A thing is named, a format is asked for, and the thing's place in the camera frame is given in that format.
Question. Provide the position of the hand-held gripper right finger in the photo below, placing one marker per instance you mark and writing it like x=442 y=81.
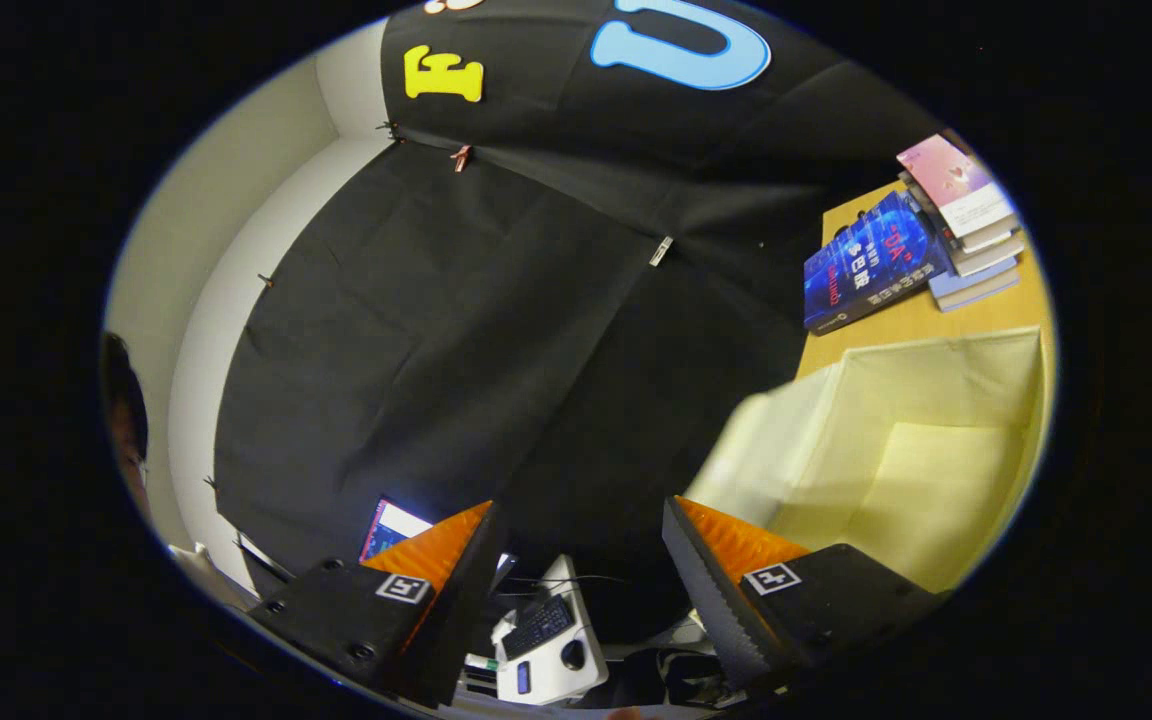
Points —
x=711 y=610

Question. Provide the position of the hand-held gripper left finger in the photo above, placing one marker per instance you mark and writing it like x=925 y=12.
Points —
x=446 y=630

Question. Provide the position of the cream fabric storage box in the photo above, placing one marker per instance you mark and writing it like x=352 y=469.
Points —
x=926 y=470

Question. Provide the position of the black keyboard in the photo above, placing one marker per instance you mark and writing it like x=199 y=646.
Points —
x=536 y=628

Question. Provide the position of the computer monitor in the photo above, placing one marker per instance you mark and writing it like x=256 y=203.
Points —
x=391 y=530

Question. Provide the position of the white desk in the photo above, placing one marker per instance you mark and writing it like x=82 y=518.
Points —
x=551 y=680

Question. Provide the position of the black computer mouse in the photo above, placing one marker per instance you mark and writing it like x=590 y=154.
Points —
x=573 y=655

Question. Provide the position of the silver clip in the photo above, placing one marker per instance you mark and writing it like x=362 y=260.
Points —
x=661 y=250

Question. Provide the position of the person's head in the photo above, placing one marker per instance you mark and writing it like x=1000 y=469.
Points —
x=121 y=400

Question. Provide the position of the pale blue cover book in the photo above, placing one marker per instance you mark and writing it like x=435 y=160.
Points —
x=976 y=287

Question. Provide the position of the thin grey book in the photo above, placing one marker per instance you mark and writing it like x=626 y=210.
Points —
x=994 y=242
x=986 y=260

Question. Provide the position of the copper clip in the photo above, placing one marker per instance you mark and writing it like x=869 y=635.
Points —
x=461 y=157

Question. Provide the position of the pink cover book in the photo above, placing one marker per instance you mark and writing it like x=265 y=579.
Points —
x=951 y=180

